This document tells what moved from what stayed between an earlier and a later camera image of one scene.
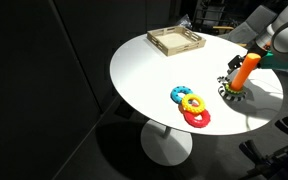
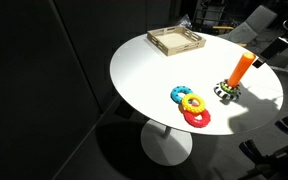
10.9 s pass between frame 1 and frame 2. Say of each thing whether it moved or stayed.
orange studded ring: stayed
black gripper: moved
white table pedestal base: stayed
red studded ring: stayed
